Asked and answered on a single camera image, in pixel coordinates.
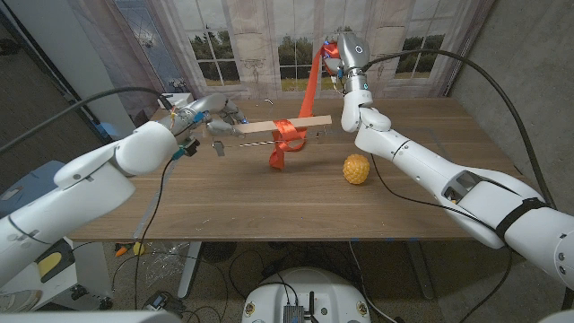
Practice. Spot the clear plastic sheet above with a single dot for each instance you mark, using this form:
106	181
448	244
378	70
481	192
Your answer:
168	264

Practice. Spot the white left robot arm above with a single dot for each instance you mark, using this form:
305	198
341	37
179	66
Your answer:
89	188

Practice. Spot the grey table leg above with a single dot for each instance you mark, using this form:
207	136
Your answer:
421	273

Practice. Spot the grey electronics box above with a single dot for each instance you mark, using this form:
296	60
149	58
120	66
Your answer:
293	314

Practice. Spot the blue plastic bin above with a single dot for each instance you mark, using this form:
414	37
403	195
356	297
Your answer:
22	193

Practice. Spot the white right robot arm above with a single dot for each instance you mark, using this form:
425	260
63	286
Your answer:
448	175

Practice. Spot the red ribbon with spool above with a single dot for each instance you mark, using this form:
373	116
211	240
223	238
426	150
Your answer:
287	130

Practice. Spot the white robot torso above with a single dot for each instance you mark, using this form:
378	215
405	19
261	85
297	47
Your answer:
305	287

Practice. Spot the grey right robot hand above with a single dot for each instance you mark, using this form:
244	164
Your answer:
352	51

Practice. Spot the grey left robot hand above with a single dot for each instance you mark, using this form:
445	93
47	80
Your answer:
215	105

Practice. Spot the yellow toy pineapple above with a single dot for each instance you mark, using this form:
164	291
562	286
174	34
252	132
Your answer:
356	169

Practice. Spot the small black floor device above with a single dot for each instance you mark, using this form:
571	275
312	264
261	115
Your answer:
162	300

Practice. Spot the printed window backdrop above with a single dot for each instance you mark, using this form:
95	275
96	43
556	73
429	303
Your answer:
269	45

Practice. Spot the small orange toy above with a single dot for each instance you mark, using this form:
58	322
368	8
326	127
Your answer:
121	251

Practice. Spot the black yellow foot pedal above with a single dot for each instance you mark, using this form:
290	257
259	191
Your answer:
49	264

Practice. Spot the white robot base edge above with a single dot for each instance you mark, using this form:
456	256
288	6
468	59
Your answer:
89	317

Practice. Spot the small yellow toy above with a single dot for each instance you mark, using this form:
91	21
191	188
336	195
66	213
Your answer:
139	249

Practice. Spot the wooden clip hanger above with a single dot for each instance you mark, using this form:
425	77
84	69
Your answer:
314	121

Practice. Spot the white power strip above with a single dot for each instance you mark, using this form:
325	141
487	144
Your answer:
179	97

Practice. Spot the white table leg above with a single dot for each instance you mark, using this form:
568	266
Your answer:
190	269

